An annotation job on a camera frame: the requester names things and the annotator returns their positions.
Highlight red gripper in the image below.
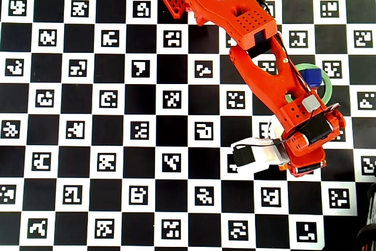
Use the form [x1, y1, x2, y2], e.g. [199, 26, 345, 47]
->
[282, 129, 327, 179]

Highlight blue cube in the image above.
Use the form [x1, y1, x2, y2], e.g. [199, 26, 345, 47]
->
[299, 68, 323, 89]

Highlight small grey plastic box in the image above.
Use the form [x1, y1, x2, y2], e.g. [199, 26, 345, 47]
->
[301, 95, 321, 113]

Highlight black stand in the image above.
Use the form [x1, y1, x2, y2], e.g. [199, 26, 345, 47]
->
[357, 182, 376, 251]

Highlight black white marker mat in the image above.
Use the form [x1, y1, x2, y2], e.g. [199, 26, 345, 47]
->
[0, 0, 376, 251]

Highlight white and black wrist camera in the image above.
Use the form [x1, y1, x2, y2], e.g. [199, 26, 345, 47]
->
[230, 115, 290, 176]

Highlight thin black camera cable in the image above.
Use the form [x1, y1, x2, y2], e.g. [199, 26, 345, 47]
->
[231, 109, 317, 153]

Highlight green ring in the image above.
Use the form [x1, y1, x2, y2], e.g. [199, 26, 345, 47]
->
[285, 63, 334, 108]

